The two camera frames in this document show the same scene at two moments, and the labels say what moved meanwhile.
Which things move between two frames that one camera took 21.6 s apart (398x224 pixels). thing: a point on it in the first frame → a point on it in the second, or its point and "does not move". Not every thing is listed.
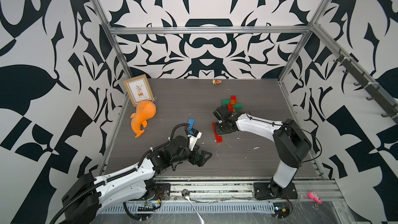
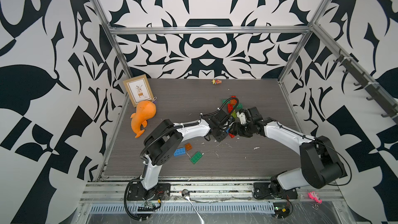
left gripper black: [200, 160] → [221, 138]
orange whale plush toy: [145, 110] does not move
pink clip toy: [313, 195] does not move
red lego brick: [230, 108] does not move
